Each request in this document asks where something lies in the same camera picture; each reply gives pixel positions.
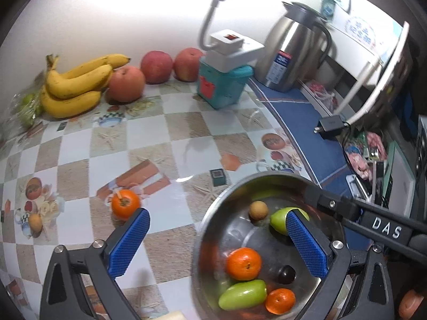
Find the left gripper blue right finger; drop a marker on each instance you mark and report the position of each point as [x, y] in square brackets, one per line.
[311, 243]

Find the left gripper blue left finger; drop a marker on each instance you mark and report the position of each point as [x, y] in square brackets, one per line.
[124, 242]

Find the small orange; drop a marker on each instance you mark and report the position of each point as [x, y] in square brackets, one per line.
[124, 203]

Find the green mango-shaped fruit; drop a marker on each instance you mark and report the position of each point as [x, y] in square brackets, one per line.
[278, 219]

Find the large orange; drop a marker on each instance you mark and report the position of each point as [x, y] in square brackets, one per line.
[243, 264]

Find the green apple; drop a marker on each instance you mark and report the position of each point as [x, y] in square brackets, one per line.
[243, 295]

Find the smartphone on stand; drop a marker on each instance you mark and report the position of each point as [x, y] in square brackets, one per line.
[377, 182]

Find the pink plastic bag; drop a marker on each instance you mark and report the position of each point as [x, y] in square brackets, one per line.
[362, 150]

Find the steel bowl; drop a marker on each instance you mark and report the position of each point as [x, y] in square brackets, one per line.
[226, 226]

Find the black power adapter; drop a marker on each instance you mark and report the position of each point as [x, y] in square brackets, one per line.
[329, 127]

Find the red apple left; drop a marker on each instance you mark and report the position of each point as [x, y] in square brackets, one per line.
[126, 84]

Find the red apple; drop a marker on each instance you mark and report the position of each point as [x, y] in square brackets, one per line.
[186, 64]
[126, 84]
[157, 67]

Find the yellow banana bunch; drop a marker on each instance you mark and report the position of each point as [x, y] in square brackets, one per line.
[78, 90]

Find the clear bag of green fruit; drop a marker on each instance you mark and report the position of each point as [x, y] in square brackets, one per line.
[25, 107]

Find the teal plastic box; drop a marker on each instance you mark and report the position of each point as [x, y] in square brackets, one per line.
[220, 89]

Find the red apple middle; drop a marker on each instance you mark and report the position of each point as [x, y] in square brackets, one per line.
[157, 67]

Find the red apple right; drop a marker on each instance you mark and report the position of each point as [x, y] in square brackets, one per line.
[186, 64]

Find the steel thermos kettle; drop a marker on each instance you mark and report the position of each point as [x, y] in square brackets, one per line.
[288, 45]

